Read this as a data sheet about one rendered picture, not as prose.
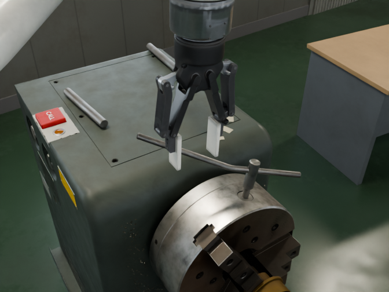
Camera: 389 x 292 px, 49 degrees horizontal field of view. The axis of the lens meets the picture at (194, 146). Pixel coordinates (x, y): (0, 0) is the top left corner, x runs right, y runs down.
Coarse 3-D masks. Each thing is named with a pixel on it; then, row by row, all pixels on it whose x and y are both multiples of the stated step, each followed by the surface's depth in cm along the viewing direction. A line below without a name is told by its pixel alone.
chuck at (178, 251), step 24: (216, 192) 88; (264, 192) 93; (192, 216) 86; (216, 216) 84; (240, 216) 83; (264, 216) 88; (288, 216) 93; (168, 240) 87; (192, 240) 83; (240, 240) 87; (264, 240) 93; (168, 264) 87; (192, 264) 82; (216, 264) 87; (168, 288) 89; (192, 288) 87; (216, 288) 93
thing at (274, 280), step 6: (264, 276) 87; (276, 276) 86; (264, 282) 84; (270, 282) 85; (276, 282) 85; (282, 282) 88; (258, 288) 84; (264, 288) 84; (270, 288) 84; (276, 288) 84; (282, 288) 84
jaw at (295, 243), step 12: (276, 240) 95; (288, 240) 95; (252, 252) 93; (264, 252) 93; (276, 252) 93; (288, 252) 93; (252, 264) 95; (264, 264) 91; (276, 264) 91; (288, 264) 92
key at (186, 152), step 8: (144, 136) 78; (160, 144) 79; (184, 152) 81; (192, 152) 81; (200, 160) 82; (208, 160) 82; (216, 160) 83; (224, 168) 83; (232, 168) 84; (240, 168) 84; (288, 176) 86; (296, 176) 86
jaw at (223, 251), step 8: (208, 232) 83; (200, 240) 83; (208, 240) 82; (216, 240) 83; (224, 240) 85; (208, 248) 83; (216, 248) 82; (224, 248) 81; (232, 248) 86; (216, 256) 81; (224, 256) 81; (232, 256) 81; (240, 256) 86; (224, 264) 81; (232, 264) 83; (240, 264) 83; (248, 264) 87; (232, 272) 83; (240, 272) 82; (248, 272) 84; (240, 280) 84; (248, 280) 84; (256, 280) 83; (248, 288) 83
